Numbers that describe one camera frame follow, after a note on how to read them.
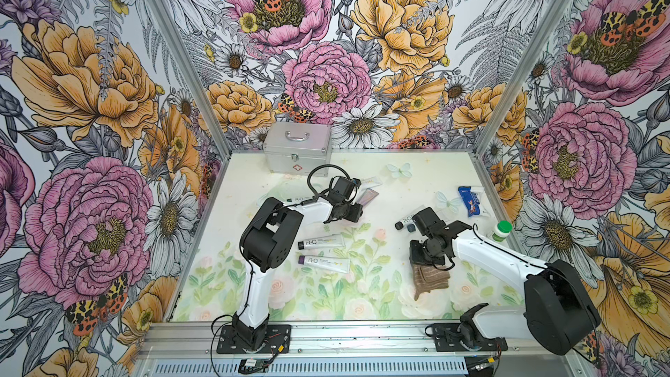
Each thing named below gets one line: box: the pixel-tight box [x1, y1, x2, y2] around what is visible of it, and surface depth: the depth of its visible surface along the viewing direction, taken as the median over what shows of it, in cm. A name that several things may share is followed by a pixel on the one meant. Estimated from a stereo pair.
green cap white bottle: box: [492, 219, 514, 242], surface depth 89 cm
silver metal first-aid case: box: [263, 122, 333, 177], surface depth 108 cm
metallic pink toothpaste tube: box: [357, 186, 380, 207], surface depth 108 cm
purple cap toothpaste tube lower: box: [298, 254, 351, 275], surface depth 89 cm
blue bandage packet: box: [458, 185, 481, 218], surface depth 104 cm
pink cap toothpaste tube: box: [361, 176, 383, 189], surface depth 114 cm
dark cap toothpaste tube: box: [297, 233, 345, 251], surface depth 93 cm
